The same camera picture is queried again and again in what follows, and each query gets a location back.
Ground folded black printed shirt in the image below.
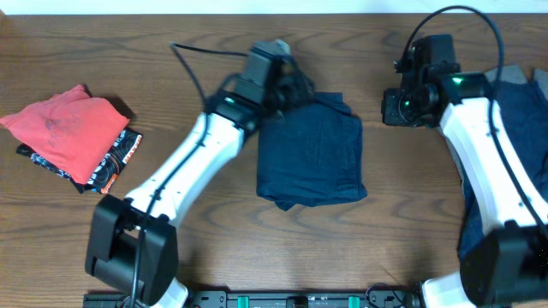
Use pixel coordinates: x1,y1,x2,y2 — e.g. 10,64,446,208
16,127,143,194

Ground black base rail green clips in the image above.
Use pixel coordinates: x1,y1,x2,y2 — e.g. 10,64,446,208
83,278,425,308

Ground blue denim garment pile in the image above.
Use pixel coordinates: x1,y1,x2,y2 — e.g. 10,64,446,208
457,81,547,260

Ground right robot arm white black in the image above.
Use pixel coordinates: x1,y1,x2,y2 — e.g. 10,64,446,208
381,34,547,307

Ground grey garment under pile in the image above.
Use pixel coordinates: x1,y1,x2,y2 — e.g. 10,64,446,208
497,65,547,105

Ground folded red shirt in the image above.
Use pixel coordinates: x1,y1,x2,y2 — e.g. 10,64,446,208
1,85,129,184

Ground dark navy shorts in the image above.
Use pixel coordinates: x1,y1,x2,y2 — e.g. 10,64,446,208
256,92,367,211

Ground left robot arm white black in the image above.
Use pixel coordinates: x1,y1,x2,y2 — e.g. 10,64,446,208
83,39,315,307

